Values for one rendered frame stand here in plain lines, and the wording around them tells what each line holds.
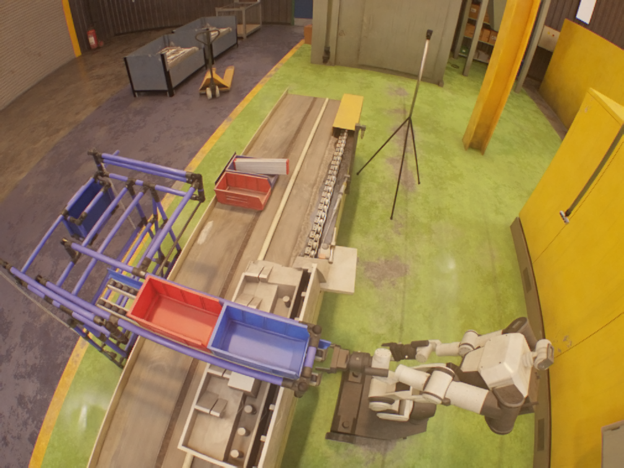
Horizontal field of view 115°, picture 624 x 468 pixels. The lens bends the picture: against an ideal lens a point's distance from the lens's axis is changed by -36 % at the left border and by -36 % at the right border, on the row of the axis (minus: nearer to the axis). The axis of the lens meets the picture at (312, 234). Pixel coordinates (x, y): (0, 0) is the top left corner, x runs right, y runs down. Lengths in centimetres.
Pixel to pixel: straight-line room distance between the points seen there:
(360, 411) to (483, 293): 162
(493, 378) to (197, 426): 118
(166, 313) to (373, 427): 148
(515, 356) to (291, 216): 154
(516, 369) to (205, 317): 115
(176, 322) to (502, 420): 120
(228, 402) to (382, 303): 165
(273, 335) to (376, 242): 199
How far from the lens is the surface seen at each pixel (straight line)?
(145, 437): 168
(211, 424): 139
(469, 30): 995
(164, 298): 125
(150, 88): 614
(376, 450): 232
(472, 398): 117
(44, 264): 385
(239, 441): 140
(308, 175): 236
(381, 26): 648
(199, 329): 117
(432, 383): 118
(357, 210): 319
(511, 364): 123
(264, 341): 113
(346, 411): 211
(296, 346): 113
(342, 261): 179
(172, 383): 166
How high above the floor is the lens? 226
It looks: 51 degrees down
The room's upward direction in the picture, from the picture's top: 4 degrees clockwise
